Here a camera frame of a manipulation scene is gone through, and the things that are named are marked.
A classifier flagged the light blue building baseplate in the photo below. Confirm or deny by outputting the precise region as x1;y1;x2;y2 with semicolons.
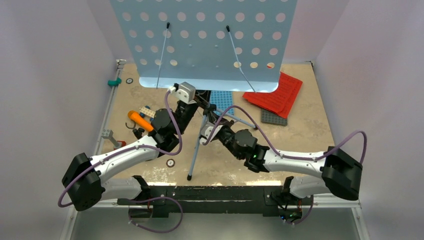
209;90;234;111

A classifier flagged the grey building baseplate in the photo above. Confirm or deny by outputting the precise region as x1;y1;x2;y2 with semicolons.
260;108;288;126

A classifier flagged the black microphone stand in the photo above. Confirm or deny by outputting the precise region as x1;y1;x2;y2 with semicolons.
125;121;145;140

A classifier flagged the grey post on red brick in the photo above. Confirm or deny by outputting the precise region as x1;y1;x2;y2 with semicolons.
100;128;126;150

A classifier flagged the teal curved block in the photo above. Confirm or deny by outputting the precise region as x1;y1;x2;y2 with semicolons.
107;77;122;87

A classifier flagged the aluminium left edge rail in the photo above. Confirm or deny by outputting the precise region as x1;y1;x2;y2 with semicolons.
91;59;127;156

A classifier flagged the orange toy microphone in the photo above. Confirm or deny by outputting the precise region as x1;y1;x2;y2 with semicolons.
127;110;154;132

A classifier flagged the black ring marker front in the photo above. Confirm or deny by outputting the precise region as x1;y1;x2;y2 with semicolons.
166;158;176;168

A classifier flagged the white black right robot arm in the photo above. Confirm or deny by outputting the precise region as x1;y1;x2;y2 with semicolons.
213;125;363;204

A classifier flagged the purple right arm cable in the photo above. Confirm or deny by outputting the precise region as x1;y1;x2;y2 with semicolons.
202;105;368;226

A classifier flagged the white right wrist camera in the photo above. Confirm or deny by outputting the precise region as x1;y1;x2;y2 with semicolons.
199;122;222;145

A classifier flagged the toy brick car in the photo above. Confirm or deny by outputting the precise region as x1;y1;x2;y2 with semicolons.
139;105;156;119

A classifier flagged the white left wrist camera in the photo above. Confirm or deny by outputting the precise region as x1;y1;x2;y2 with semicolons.
168;82;196;105

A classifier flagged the light blue music stand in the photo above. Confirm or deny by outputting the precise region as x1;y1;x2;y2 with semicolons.
109;0;298;181

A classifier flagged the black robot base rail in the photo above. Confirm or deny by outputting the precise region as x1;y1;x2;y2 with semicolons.
117;185;313;220

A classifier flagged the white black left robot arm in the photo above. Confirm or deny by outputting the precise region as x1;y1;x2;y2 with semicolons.
57;87;207;211

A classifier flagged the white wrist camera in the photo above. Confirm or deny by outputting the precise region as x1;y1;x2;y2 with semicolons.
199;122;222;145
168;82;196;105

